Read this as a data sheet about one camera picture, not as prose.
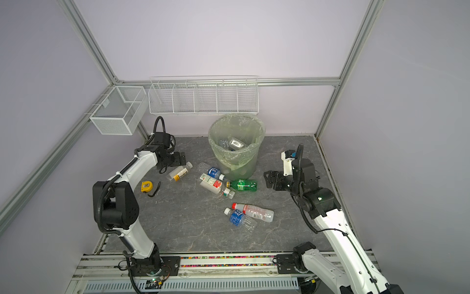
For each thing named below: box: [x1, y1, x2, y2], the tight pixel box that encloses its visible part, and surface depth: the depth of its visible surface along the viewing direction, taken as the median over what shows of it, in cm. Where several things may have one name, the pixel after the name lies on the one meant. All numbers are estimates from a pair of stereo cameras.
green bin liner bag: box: [208, 112, 267, 181], surface depth 93 cm
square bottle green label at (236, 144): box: [228, 137, 247, 151], surface depth 104 cm
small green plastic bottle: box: [225, 178, 258, 192], surface depth 95 cm
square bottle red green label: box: [199, 173, 223, 195], surface depth 95 cm
